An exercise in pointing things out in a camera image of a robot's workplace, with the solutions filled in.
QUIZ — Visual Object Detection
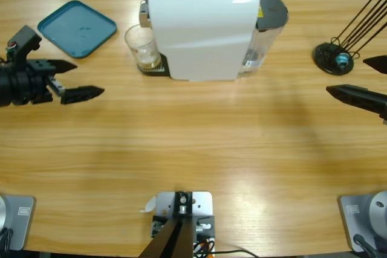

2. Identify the arm grey base plate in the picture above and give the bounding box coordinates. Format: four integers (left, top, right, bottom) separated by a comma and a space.
337, 190, 387, 253
0, 194, 36, 252

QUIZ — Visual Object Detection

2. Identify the orange cable bundle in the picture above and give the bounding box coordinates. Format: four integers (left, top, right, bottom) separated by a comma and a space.
195, 238, 215, 254

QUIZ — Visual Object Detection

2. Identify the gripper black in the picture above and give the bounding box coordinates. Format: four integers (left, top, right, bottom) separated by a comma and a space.
0, 58, 105, 107
325, 55, 387, 126

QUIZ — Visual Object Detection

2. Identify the teal square plastic tray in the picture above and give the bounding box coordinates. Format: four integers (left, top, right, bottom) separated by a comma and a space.
37, 0, 118, 60

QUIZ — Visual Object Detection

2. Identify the white capsule coffee machine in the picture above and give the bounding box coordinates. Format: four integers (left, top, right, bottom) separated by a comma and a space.
137, 0, 261, 83

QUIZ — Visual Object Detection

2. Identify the clear water tank black lid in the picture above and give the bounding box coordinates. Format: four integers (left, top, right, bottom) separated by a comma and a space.
238, 0, 289, 74

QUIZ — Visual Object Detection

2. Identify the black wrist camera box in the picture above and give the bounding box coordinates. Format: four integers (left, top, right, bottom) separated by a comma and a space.
5, 25, 42, 67

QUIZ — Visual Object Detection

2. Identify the black capsule holder with rods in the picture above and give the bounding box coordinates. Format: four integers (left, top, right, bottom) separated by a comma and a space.
313, 0, 387, 76

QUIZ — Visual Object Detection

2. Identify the clear drinking glass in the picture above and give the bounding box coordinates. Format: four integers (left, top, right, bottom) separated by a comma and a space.
124, 24, 162, 73

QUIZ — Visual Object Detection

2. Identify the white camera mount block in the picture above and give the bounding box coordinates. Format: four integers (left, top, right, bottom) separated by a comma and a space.
151, 190, 216, 254

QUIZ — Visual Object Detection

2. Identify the dark camera post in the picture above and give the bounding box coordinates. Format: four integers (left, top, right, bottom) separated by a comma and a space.
138, 190, 194, 258

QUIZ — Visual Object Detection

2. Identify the white paper tag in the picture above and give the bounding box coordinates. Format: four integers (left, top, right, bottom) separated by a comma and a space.
139, 196, 157, 213

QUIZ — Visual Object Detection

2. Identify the black cable under mount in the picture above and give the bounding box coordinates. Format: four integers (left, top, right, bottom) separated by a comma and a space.
211, 250, 258, 258

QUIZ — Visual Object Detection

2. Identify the black base cable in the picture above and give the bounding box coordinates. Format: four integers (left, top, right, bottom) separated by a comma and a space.
0, 227, 15, 252
353, 233, 380, 258

